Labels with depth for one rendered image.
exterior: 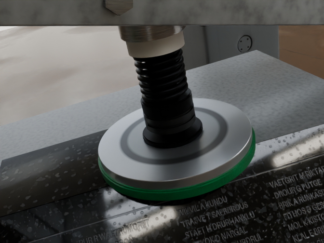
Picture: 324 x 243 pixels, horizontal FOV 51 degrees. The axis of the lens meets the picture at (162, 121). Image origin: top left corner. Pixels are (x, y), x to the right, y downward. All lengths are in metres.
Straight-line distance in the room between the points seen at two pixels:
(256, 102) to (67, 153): 0.32
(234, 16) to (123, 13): 0.13
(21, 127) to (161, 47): 0.39
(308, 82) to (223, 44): 0.93
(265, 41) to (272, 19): 1.24
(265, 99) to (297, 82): 0.08
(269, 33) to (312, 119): 1.18
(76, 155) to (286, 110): 0.33
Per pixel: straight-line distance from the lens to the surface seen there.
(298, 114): 0.54
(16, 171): 0.56
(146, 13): 0.35
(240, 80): 0.67
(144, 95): 0.43
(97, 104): 0.69
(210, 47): 1.50
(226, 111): 0.50
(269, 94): 0.61
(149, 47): 0.39
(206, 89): 0.65
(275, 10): 0.44
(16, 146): 0.63
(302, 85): 0.63
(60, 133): 0.62
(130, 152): 0.45
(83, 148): 0.55
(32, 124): 0.70
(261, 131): 0.50
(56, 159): 0.54
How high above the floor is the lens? 1.13
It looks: 28 degrees down
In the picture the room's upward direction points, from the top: 12 degrees counter-clockwise
